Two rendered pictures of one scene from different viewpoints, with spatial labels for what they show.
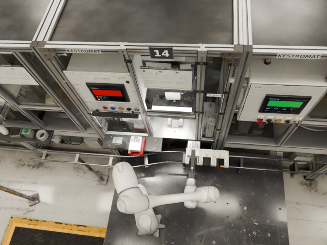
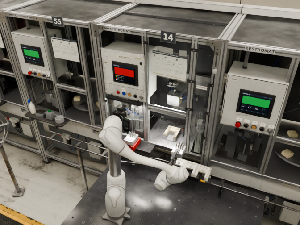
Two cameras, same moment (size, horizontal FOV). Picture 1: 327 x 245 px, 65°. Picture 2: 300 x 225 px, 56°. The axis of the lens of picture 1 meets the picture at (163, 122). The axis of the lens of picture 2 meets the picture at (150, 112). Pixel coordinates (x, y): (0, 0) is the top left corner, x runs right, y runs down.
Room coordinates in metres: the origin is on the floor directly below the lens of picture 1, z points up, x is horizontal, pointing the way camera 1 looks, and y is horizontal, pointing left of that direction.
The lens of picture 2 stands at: (-1.17, -0.21, 2.74)
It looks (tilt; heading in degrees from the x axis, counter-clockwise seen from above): 34 degrees down; 8
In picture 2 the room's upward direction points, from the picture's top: 1 degrees counter-clockwise
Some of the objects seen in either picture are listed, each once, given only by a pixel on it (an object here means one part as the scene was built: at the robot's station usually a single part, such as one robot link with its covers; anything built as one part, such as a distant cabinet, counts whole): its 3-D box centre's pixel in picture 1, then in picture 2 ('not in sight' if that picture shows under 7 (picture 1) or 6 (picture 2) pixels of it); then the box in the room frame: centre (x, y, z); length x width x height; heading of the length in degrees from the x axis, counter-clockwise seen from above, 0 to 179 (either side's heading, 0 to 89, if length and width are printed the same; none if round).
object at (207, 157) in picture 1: (206, 158); (189, 170); (0.71, -0.31, 0.84); 0.36 x 0.14 x 0.10; 73
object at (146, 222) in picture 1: (146, 221); (114, 199); (0.30, 0.29, 0.85); 0.18 x 0.16 x 0.22; 10
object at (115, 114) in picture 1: (115, 113); (123, 99); (1.02, 0.34, 1.37); 0.36 x 0.04 x 0.04; 73
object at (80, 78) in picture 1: (110, 80); (129, 70); (1.16, 0.30, 1.60); 0.42 x 0.29 x 0.46; 73
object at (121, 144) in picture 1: (119, 141); not in sight; (0.98, 0.41, 0.97); 0.08 x 0.08 x 0.12; 73
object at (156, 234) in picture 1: (151, 224); (118, 212); (0.28, 0.27, 0.71); 0.22 x 0.18 x 0.06; 73
